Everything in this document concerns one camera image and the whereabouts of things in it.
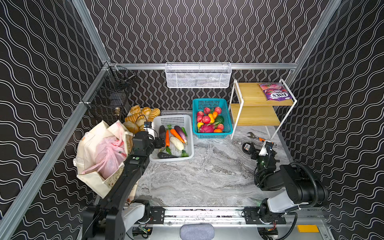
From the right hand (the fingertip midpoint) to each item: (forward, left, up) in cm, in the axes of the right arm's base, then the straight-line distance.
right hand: (263, 145), depth 88 cm
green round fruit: (+24, +23, -4) cm, 34 cm away
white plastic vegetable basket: (+21, +59, -3) cm, 63 cm away
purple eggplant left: (+13, +64, -5) cm, 65 cm away
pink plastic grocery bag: (-14, +80, +15) cm, 83 cm away
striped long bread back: (+28, +87, -5) cm, 92 cm away
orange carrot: (+12, +53, -6) cm, 55 cm away
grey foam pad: (-42, +38, -7) cm, 58 cm away
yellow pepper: (+24, +28, -5) cm, 38 cm away
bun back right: (+34, +79, -4) cm, 86 cm away
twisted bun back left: (+35, +88, -3) cm, 95 cm away
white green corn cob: (+4, +51, -6) cm, 52 cm away
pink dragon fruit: (+14, +33, -2) cm, 36 cm away
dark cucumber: (-4, +59, -6) cm, 60 cm away
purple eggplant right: (+14, +50, -6) cm, 52 cm away
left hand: (0, +58, +11) cm, 59 cm away
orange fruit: (+30, +26, -4) cm, 40 cm away
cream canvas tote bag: (-28, +81, +16) cm, 87 cm away
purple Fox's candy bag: (+18, -3, +25) cm, 31 cm away
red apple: (+23, +33, -2) cm, 40 cm away
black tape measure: (+5, +7, -9) cm, 12 cm away
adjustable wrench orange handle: (+14, 0, -10) cm, 18 cm away
